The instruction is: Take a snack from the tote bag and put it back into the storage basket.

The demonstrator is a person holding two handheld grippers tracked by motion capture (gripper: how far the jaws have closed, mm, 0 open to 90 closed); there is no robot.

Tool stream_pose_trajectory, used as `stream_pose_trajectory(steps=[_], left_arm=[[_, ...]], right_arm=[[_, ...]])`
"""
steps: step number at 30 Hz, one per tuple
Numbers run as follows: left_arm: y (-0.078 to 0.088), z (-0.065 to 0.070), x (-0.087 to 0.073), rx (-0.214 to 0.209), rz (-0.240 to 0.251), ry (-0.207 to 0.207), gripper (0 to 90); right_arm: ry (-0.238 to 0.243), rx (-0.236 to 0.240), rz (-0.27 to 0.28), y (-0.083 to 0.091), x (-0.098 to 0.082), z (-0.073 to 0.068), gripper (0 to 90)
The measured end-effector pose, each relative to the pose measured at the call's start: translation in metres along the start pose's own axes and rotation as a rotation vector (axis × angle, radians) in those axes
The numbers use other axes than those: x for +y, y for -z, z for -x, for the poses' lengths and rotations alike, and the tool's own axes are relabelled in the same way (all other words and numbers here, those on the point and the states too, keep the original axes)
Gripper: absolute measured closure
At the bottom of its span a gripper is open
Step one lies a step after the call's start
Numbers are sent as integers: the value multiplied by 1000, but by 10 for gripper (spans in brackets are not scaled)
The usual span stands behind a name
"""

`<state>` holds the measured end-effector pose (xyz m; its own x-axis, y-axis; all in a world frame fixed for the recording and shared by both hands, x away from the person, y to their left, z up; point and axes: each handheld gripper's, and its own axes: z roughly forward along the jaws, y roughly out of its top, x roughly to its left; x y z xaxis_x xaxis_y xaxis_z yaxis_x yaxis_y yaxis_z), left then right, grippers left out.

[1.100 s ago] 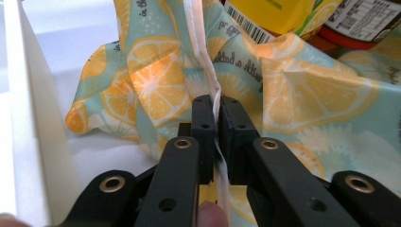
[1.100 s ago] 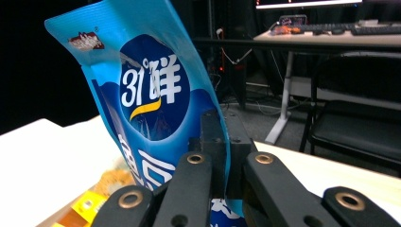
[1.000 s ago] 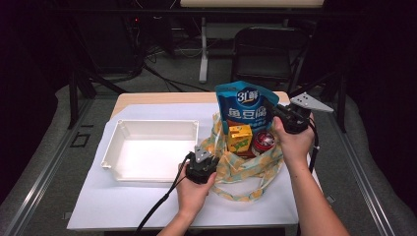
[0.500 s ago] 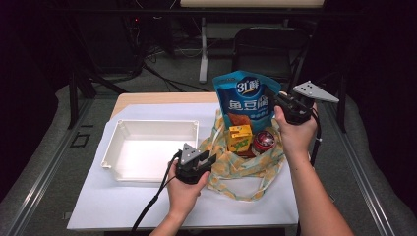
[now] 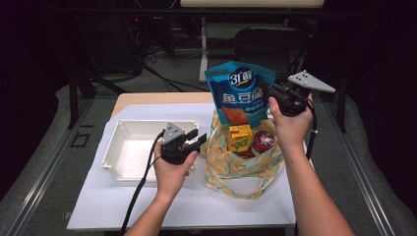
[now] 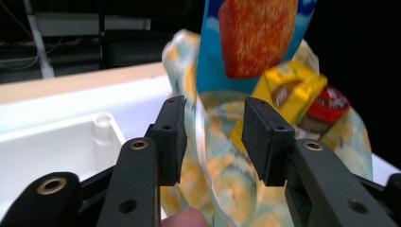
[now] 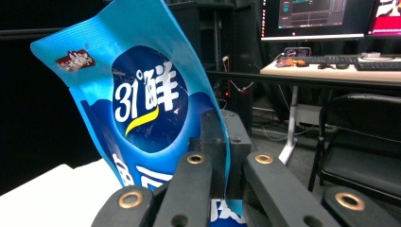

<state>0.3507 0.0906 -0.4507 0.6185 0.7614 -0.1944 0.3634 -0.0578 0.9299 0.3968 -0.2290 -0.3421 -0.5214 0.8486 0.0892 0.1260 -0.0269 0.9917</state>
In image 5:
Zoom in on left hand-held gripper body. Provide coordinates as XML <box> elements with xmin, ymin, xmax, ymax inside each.
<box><xmin>159</xmin><ymin>122</ymin><xmax>199</xmax><ymax>165</ymax></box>

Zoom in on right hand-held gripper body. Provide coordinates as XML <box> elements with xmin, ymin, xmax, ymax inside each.
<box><xmin>268</xmin><ymin>69</ymin><xmax>336</xmax><ymax>117</ymax></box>

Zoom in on blue snack pouch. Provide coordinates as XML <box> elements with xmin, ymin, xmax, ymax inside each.
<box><xmin>204</xmin><ymin>60</ymin><xmax>277</xmax><ymax>127</ymax></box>

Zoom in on fruit-print cloth bag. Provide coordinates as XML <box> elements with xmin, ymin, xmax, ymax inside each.
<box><xmin>200</xmin><ymin>109</ymin><xmax>286</xmax><ymax>201</ymax></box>

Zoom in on yellow drink carton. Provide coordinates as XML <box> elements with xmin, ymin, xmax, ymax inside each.
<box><xmin>228</xmin><ymin>124</ymin><xmax>254</xmax><ymax>153</ymax></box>

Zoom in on white plastic bin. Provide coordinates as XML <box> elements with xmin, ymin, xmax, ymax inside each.
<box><xmin>100</xmin><ymin>119</ymin><xmax>201</xmax><ymax>183</ymax></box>

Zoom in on red candy jar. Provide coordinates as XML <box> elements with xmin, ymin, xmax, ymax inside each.
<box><xmin>250</xmin><ymin>130</ymin><xmax>276</xmax><ymax>156</ymax></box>

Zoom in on person's left hand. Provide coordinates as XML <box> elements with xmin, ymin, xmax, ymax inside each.
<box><xmin>152</xmin><ymin>143</ymin><xmax>200</xmax><ymax>199</ymax></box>

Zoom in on person's right hand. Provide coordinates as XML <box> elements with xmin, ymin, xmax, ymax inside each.
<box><xmin>268</xmin><ymin>95</ymin><xmax>315</xmax><ymax>150</ymax></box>

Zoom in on black folding chair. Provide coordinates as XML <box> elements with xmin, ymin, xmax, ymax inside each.
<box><xmin>230</xmin><ymin>26</ymin><xmax>313</xmax><ymax>83</ymax></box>

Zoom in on black metal stand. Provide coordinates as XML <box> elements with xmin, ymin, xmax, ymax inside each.
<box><xmin>319</xmin><ymin>70</ymin><xmax>348</xmax><ymax>134</ymax></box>
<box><xmin>67</xmin><ymin>70</ymin><xmax>129</xmax><ymax>130</ymax></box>

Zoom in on white table leg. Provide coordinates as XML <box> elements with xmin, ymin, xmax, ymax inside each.
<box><xmin>199</xmin><ymin>16</ymin><xmax>209</xmax><ymax>84</ymax></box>

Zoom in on white table sheet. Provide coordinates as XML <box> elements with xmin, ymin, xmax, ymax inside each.
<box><xmin>67</xmin><ymin>102</ymin><xmax>298</xmax><ymax>230</ymax></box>

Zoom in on beige background table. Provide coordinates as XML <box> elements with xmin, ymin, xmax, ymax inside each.
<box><xmin>179</xmin><ymin>0</ymin><xmax>326</xmax><ymax>8</ymax></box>

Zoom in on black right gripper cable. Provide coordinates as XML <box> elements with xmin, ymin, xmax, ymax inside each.
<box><xmin>304</xmin><ymin>97</ymin><xmax>320</xmax><ymax>161</ymax></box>

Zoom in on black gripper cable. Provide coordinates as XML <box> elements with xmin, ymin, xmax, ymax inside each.
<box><xmin>304</xmin><ymin>97</ymin><xmax>320</xmax><ymax>161</ymax></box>
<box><xmin>119</xmin><ymin>130</ymin><xmax>165</xmax><ymax>235</ymax></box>

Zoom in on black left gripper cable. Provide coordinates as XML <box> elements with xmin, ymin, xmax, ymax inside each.
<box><xmin>119</xmin><ymin>130</ymin><xmax>165</xmax><ymax>235</ymax></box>

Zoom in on black floor cables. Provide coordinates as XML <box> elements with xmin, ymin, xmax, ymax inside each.
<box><xmin>144</xmin><ymin>48</ymin><xmax>210</xmax><ymax>93</ymax></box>

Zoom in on metal floor rail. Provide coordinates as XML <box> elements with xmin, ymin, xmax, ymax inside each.
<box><xmin>6</xmin><ymin>97</ymin><xmax>96</xmax><ymax>236</ymax></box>
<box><xmin>323</xmin><ymin>101</ymin><xmax>394</xmax><ymax>236</ymax></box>

